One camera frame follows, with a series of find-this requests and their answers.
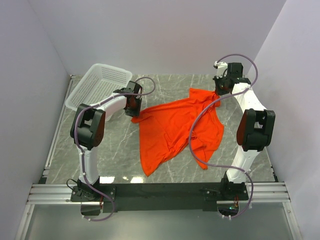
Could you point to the aluminium extrusion rail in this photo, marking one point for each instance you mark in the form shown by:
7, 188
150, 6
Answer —
49, 214

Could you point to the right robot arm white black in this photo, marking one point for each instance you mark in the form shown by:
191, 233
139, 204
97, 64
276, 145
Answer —
255, 129

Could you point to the white perforated plastic basket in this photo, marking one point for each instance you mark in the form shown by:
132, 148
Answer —
97, 87

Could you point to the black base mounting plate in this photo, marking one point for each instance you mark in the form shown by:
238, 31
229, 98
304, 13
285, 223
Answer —
160, 196

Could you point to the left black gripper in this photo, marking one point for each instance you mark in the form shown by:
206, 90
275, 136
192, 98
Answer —
135, 113

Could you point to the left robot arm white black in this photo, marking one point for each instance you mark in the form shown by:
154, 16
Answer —
88, 128

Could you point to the orange t shirt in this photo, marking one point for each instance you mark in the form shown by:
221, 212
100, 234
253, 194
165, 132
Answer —
166, 129

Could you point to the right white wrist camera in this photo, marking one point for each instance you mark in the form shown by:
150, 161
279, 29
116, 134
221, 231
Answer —
221, 68

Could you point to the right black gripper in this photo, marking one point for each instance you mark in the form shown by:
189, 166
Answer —
218, 91

